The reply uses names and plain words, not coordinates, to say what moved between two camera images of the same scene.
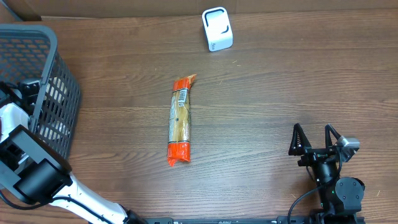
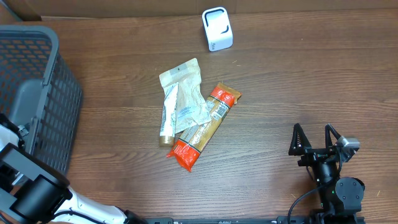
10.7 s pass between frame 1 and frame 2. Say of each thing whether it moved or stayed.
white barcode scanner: stayed
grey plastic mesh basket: stayed
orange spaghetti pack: moved
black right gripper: stayed
